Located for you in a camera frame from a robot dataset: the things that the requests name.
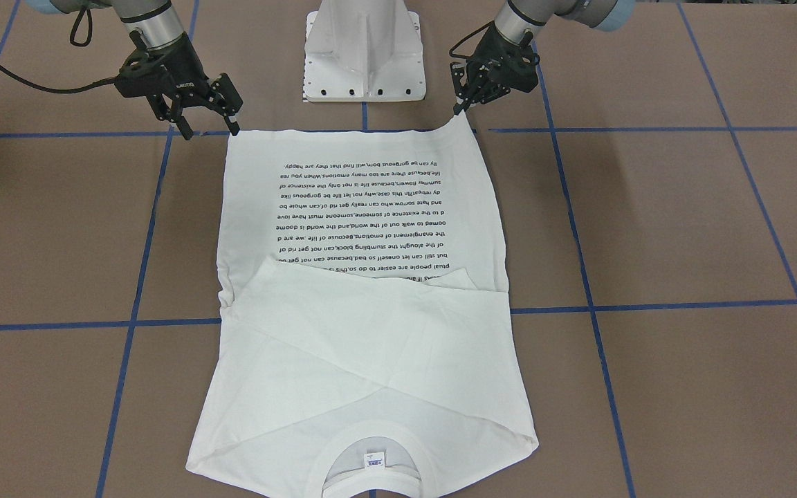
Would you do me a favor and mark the black cable on table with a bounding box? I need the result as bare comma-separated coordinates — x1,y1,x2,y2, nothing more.
0,0,122,95

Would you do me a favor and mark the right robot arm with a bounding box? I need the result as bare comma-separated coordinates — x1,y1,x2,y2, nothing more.
28,1,243,140

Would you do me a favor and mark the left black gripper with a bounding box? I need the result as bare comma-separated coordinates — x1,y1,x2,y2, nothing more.
451,22,540,116

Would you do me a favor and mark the white printed t-shirt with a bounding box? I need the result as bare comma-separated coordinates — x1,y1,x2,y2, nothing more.
186,114,540,497

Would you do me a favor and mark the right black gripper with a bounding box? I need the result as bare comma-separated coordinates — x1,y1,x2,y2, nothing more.
115,33,244,140

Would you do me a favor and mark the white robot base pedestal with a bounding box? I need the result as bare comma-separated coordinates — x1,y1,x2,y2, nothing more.
303,1,426,103

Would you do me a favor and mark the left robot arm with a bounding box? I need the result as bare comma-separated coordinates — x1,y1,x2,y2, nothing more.
449,1,636,116

